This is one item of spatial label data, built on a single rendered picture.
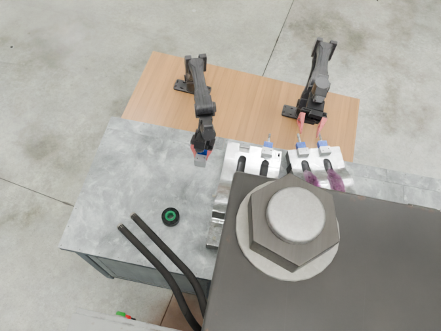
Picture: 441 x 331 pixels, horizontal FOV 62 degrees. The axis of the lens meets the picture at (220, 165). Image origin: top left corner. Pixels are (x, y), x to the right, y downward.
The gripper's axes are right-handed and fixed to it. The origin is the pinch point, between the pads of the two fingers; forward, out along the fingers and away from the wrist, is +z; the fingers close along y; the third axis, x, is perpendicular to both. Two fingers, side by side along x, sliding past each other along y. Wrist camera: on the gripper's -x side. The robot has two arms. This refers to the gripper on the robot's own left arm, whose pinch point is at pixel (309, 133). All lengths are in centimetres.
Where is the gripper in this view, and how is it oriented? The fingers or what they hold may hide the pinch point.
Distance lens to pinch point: 147.6
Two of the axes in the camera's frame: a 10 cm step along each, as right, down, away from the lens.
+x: -0.4, 4.3, 9.0
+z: -2.6, 8.7, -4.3
